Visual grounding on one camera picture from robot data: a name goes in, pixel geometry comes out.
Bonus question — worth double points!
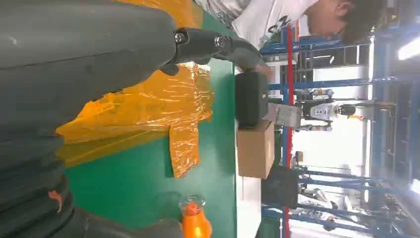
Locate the brown cardboard box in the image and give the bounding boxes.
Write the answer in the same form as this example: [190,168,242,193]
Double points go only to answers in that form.
[237,119,275,179]

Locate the clear plastic box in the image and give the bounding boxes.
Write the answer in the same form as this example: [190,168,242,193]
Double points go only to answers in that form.
[266,103,303,129]

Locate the green table mat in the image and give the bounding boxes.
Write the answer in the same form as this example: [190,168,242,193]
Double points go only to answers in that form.
[64,9,238,231]

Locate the green board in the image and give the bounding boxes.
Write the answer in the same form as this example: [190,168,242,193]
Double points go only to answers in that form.
[255,216,283,238]

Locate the white humanoid robot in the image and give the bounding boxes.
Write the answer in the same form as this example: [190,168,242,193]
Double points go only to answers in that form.
[296,88,359,133]

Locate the yellow plastic sheet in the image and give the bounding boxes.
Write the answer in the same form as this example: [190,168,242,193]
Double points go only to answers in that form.
[55,0,214,179]

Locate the black bulky bag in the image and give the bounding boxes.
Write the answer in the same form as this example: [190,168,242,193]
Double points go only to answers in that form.
[262,166,300,209]

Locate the red pole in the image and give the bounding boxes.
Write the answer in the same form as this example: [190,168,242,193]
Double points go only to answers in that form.
[282,25,295,238]

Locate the black hard case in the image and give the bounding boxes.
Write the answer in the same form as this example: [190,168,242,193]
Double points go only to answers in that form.
[235,71,270,129]

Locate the person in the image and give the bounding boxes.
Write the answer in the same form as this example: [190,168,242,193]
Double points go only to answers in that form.
[197,0,384,81]

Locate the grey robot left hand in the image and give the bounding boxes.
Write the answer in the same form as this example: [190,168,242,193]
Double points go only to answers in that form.
[0,0,265,238]

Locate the blue metal rack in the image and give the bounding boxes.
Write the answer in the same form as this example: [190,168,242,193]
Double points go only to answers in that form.
[261,23,420,238]

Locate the orange drink bottle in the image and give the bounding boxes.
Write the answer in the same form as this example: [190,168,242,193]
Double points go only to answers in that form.
[178,194,213,238]

